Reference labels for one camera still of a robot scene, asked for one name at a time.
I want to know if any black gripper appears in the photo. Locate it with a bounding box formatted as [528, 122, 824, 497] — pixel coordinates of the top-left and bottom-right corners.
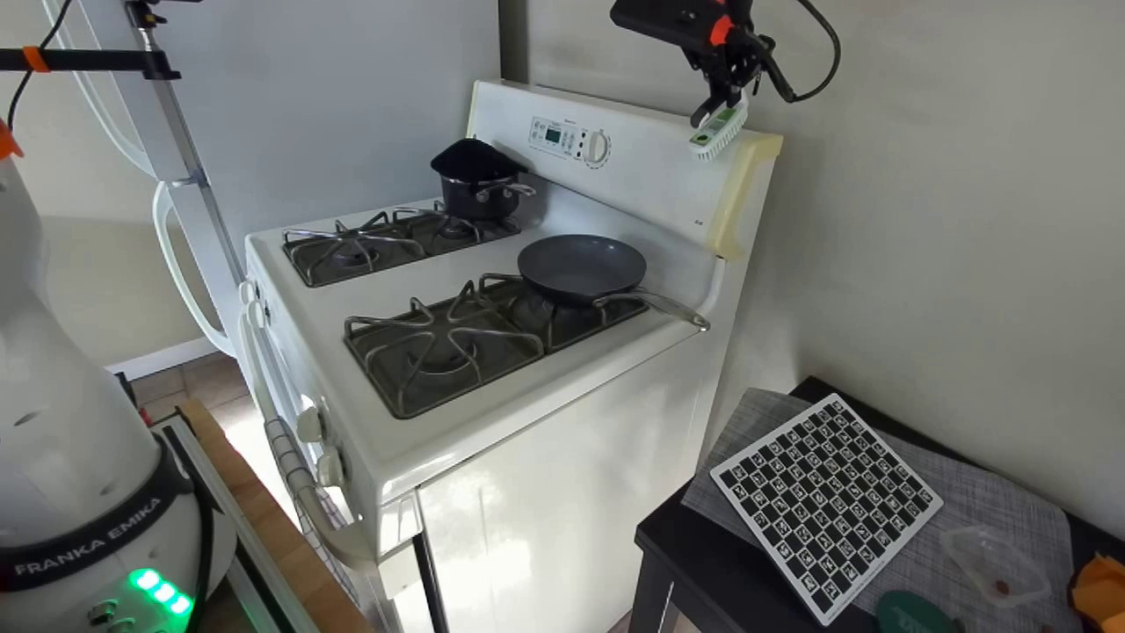
[687, 0, 781, 131]

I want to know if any white gas stove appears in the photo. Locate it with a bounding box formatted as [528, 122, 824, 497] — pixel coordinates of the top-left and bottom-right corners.
[239, 77, 788, 633]

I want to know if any dark grey frying pan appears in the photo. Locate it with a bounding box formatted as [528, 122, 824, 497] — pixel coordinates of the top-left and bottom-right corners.
[518, 232, 713, 335]

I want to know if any black saucepan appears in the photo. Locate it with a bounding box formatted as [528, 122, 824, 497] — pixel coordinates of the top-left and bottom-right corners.
[430, 136, 545, 232]

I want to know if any black burner grate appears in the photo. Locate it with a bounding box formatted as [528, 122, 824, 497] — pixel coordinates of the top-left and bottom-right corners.
[340, 270, 653, 423]
[283, 201, 528, 291]

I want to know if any black side table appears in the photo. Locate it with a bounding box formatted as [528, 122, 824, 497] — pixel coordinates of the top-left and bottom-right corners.
[630, 372, 1125, 633]

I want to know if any grey mat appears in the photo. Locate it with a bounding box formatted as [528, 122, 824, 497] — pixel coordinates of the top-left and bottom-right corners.
[684, 387, 1082, 633]

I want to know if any clear plastic container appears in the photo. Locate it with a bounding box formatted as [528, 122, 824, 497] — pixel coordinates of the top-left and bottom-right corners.
[941, 524, 1056, 608]

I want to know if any green round object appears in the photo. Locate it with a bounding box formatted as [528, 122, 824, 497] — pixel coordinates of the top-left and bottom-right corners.
[877, 589, 968, 633]

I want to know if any orange object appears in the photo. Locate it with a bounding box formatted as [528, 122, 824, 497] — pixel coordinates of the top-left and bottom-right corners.
[1068, 553, 1125, 633]

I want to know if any wooden board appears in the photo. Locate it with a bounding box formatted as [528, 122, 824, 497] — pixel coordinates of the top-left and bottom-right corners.
[171, 399, 381, 633]

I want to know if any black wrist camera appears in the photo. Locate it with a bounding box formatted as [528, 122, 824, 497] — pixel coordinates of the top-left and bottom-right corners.
[609, 0, 722, 47]

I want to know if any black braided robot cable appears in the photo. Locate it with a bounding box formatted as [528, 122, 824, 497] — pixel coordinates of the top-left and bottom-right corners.
[757, 0, 846, 108]

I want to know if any metal camera stand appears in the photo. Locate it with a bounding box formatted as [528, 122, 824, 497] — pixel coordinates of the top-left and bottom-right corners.
[0, 0, 253, 294]

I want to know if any white oven door handle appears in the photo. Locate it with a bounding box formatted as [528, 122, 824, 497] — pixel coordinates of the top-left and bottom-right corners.
[239, 277, 369, 546]

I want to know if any aluminium frame rail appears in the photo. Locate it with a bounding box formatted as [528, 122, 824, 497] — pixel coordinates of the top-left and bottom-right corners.
[152, 420, 296, 633]

